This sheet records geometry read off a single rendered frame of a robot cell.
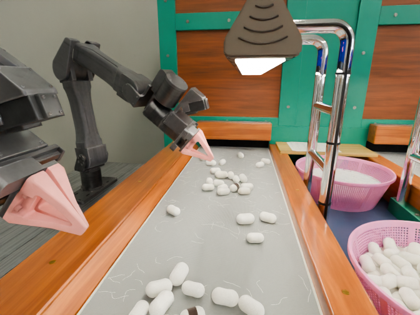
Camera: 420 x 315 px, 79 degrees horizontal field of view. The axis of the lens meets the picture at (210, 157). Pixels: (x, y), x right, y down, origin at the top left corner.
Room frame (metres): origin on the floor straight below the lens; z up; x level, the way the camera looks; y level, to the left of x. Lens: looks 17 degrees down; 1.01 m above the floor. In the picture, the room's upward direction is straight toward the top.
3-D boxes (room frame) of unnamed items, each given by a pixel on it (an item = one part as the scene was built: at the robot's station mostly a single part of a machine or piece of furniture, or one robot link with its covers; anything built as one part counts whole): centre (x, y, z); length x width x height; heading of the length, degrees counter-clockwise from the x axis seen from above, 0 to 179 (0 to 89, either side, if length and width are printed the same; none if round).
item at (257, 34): (0.59, -0.10, 1.08); 0.62 x 0.08 x 0.07; 172
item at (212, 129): (1.03, -0.10, 0.83); 0.30 x 0.06 x 0.07; 82
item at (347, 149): (0.94, -0.43, 0.77); 0.33 x 0.15 x 0.01; 82
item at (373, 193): (0.72, -0.40, 0.72); 0.27 x 0.27 x 0.10
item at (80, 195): (0.78, 0.39, 0.71); 0.20 x 0.07 x 0.08; 170
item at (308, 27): (0.57, -0.18, 0.90); 0.20 x 0.19 x 0.45; 172
